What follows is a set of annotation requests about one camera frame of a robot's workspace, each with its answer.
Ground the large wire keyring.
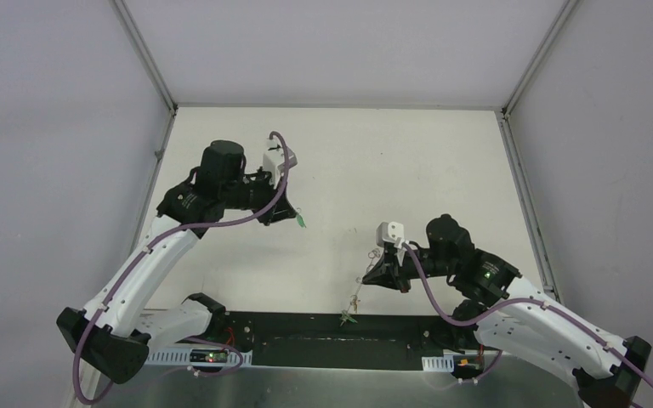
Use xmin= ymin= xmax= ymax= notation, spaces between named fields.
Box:
xmin=342 ymin=248 xmax=382 ymax=323

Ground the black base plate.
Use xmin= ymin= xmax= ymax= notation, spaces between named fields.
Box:
xmin=202 ymin=311 xmax=479 ymax=371

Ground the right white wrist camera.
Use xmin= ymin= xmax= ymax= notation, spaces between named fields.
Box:
xmin=376 ymin=221 xmax=406 ymax=249

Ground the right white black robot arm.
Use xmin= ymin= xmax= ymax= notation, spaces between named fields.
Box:
xmin=361 ymin=214 xmax=651 ymax=407

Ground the left white cable duct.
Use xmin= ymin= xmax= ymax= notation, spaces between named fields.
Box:
xmin=145 ymin=348 xmax=253 ymax=368

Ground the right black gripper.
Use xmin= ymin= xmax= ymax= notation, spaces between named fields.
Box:
xmin=361 ymin=246 xmax=457 ymax=294

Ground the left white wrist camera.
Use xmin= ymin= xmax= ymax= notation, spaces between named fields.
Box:
xmin=262 ymin=139 xmax=298 ymax=188

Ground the left aluminium frame post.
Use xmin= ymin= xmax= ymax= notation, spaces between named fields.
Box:
xmin=72 ymin=0 xmax=179 ymax=408

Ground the aluminium frame post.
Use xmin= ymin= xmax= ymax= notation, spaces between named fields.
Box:
xmin=72 ymin=0 xmax=179 ymax=408
xmin=495 ymin=0 xmax=610 ymax=408

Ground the white cable duct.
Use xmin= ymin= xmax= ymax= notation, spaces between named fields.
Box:
xmin=145 ymin=348 xmax=253 ymax=368
xmin=421 ymin=355 xmax=455 ymax=373

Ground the right aluminium frame post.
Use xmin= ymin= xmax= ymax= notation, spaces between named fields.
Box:
xmin=495 ymin=0 xmax=610 ymax=408

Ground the right white cable duct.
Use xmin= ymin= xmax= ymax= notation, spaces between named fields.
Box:
xmin=421 ymin=355 xmax=455 ymax=373

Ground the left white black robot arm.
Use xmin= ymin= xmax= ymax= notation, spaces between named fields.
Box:
xmin=56 ymin=133 xmax=298 ymax=384

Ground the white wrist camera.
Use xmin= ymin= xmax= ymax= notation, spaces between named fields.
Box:
xmin=262 ymin=139 xmax=298 ymax=188
xmin=376 ymin=221 xmax=406 ymax=249

